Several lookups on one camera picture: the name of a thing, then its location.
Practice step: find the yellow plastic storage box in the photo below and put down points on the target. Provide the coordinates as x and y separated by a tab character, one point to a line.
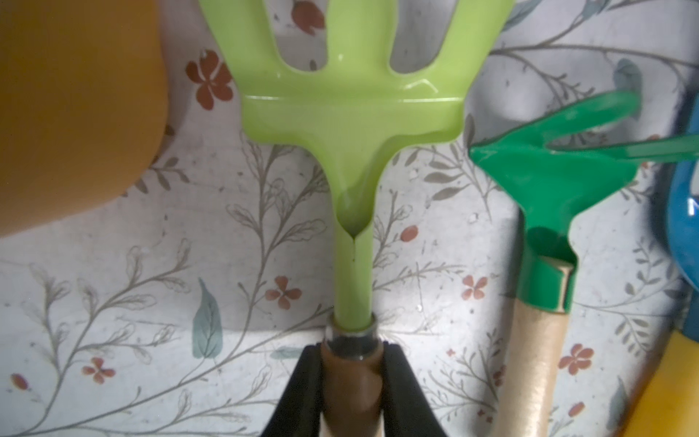
83	105

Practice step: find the lime green rake wooden handle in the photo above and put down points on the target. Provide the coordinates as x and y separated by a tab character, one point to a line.
353	115

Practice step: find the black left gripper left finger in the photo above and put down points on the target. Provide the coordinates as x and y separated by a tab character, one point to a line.
298	411

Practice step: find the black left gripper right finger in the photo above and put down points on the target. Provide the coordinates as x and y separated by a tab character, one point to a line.
406	411

